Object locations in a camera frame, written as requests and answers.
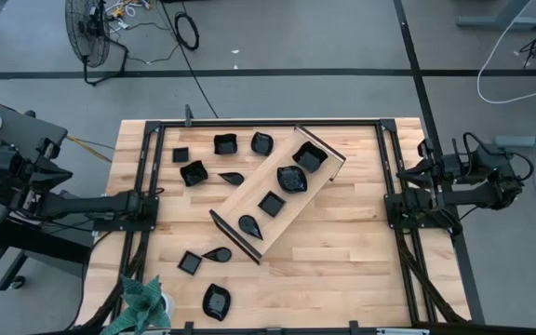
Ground coiled black cable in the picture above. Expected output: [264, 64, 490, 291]
[158, 0, 221, 120]

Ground black teardrop plate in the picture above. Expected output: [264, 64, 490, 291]
[201, 247, 233, 263]
[217, 171, 246, 187]
[237, 214, 264, 241]

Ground white plant pot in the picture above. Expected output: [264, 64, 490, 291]
[161, 291, 176, 317]

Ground grey-legged desk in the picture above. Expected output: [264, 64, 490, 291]
[456, 0, 536, 30]

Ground black floor fan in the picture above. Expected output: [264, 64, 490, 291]
[64, 0, 130, 87]

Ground yellow cable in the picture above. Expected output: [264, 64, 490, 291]
[65, 133, 114, 164]

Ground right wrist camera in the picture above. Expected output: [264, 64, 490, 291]
[416, 138, 433, 160]

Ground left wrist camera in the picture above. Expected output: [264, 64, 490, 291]
[39, 138, 62, 162]

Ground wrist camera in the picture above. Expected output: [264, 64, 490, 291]
[416, 138, 433, 160]
[39, 138, 62, 162]

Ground black cable bundle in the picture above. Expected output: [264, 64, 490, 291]
[79, 230, 151, 329]
[395, 227, 467, 325]

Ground black wavy square bowl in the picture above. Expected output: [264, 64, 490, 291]
[179, 160, 209, 188]

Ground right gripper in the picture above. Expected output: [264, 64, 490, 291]
[396, 153, 472, 190]

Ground black wavy oval plate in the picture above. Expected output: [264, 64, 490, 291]
[202, 283, 232, 322]
[275, 165, 309, 194]

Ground black leaf-shaped plate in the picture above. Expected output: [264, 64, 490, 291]
[250, 131, 275, 157]

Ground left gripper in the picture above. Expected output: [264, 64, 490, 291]
[2, 155, 74, 199]

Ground wooden tray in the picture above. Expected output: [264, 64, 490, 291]
[208, 124, 347, 265]

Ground black wavy square plate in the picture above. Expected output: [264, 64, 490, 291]
[291, 141, 329, 175]
[213, 133, 239, 156]

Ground black aluminium rig frame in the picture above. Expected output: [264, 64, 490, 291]
[74, 115, 486, 335]

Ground green artificial plant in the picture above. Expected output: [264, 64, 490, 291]
[101, 274, 172, 335]

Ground black side table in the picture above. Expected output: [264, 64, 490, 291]
[0, 100, 95, 303]

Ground white floor cable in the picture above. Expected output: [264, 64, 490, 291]
[476, 0, 536, 105]

